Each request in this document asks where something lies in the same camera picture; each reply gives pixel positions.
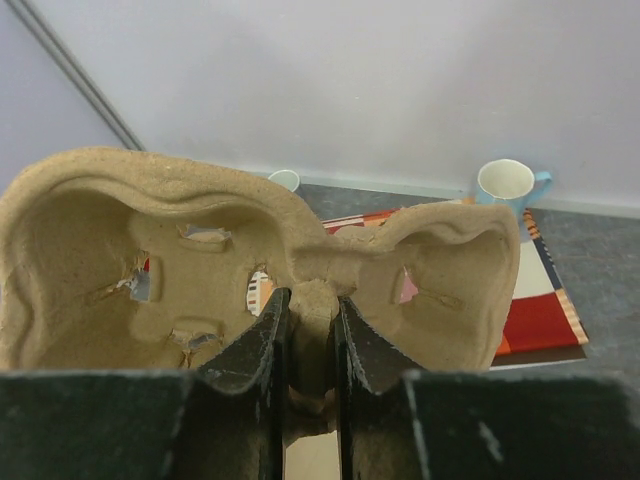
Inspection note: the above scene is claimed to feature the light blue mug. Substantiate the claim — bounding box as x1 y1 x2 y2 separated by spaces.
475 159 553 217

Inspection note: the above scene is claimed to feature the small grey patterned mug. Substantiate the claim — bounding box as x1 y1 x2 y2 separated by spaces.
268 169 301 193

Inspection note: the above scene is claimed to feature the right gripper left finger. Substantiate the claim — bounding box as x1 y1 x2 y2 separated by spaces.
197 288 290 479

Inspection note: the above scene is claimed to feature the patchwork placemat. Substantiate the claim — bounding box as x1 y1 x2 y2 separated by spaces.
324 200 588 372

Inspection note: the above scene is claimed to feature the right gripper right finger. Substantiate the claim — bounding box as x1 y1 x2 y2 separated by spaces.
334 297 429 479

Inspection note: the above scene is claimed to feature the cardboard cup carrier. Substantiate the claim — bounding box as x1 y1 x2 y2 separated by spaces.
0 145 522 441

